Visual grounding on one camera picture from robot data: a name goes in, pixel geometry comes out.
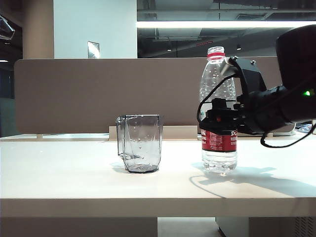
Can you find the long white ceiling light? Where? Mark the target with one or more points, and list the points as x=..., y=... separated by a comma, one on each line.
x=197, y=24

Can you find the grey transparent plastic cup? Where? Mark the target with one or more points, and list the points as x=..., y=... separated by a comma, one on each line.
x=142, y=148

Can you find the clear water bottle red label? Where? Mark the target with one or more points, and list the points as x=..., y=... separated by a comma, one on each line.
x=217, y=158

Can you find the ceiling air vent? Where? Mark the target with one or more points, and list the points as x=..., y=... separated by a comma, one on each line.
x=250, y=16

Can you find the beige partition foot bracket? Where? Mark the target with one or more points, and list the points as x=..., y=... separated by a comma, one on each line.
x=39, y=137
x=269, y=134

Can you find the beige desk support panel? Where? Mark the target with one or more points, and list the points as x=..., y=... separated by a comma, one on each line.
x=74, y=227

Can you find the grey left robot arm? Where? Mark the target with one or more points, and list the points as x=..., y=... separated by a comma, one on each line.
x=6, y=28

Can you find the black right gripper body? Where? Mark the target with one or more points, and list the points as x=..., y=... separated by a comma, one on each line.
x=249, y=123

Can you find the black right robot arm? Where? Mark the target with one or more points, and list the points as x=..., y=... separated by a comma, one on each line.
x=291, y=49

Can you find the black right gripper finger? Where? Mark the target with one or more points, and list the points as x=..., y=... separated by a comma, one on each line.
x=217, y=124

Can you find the silver wall plaque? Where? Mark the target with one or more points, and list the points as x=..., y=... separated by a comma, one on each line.
x=93, y=50

